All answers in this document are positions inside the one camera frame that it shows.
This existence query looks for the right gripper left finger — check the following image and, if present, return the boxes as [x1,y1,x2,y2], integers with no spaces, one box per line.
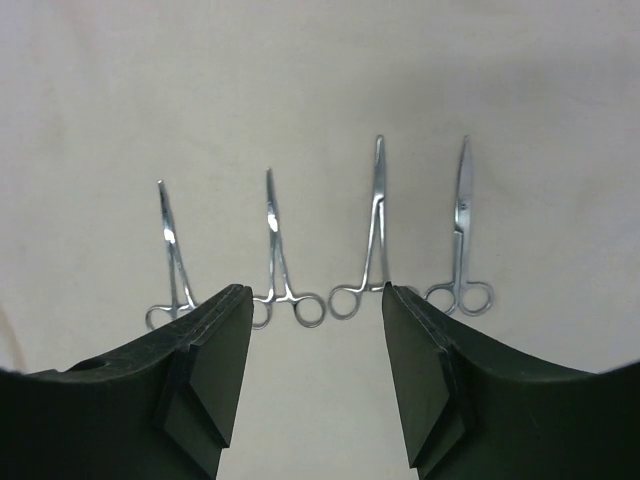
[1,284,254,479]

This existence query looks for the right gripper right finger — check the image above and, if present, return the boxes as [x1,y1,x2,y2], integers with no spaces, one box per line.
[382,284,639,479]

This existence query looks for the steel forceps with ring handles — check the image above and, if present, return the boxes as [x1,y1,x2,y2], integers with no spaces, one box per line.
[328,134,391,321]

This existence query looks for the beige cloth kit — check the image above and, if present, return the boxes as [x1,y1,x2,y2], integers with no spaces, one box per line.
[0,0,640,480]

